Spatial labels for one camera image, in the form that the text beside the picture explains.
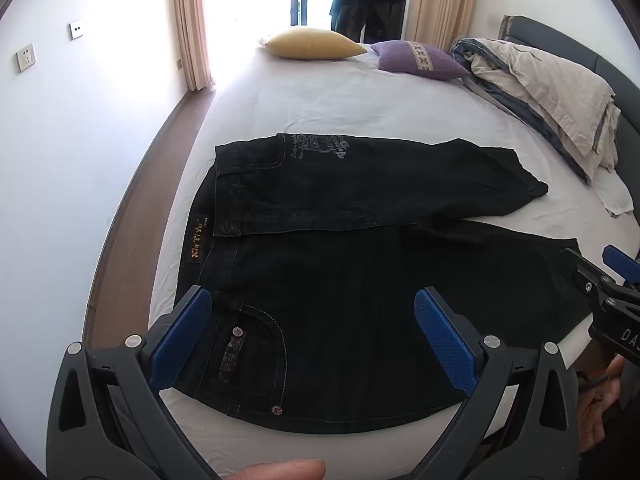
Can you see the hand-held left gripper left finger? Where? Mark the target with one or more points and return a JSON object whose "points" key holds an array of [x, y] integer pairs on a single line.
{"points": [[186, 330]]}

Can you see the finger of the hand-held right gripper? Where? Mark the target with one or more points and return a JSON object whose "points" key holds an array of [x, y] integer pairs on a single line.
{"points": [[622, 262], [586, 276]]}

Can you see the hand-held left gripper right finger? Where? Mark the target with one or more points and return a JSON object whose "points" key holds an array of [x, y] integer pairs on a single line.
{"points": [[442, 340]]}

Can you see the black denim pants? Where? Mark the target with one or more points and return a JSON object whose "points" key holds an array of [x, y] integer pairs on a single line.
{"points": [[350, 285]]}

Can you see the person's right hand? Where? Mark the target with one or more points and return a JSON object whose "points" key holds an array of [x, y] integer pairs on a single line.
{"points": [[597, 422]]}

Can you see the white cloth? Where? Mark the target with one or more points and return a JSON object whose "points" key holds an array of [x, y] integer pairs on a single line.
{"points": [[616, 195]]}

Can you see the beige folded quilt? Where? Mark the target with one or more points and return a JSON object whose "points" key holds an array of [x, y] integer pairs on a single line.
{"points": [[545, 80]]}

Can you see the grey padded headboard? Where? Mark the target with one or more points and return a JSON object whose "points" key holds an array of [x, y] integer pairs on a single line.
{"points": [[550, 30]]}

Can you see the bed with white sheet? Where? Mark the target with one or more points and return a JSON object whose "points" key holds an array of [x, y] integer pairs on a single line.
{"points": [[325, 105]]}

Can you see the purple patterned pillow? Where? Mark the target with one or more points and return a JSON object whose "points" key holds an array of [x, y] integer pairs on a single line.
{"points": [[417, 59]]}

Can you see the beige curtain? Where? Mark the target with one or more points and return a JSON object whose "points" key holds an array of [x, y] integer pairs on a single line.
{"points": [[192, 15], [440, 0]]}

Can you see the yellow pillow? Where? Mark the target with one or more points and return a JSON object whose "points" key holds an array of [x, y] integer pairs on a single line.
{"points": [[312, 42]]}

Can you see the dark hanging clothes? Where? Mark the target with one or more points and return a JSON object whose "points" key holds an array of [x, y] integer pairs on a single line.
{"points": [[362, 7]]}

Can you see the wall socket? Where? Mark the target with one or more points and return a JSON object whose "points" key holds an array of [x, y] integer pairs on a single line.
{"points": [[76, 30], [26, 56]]}

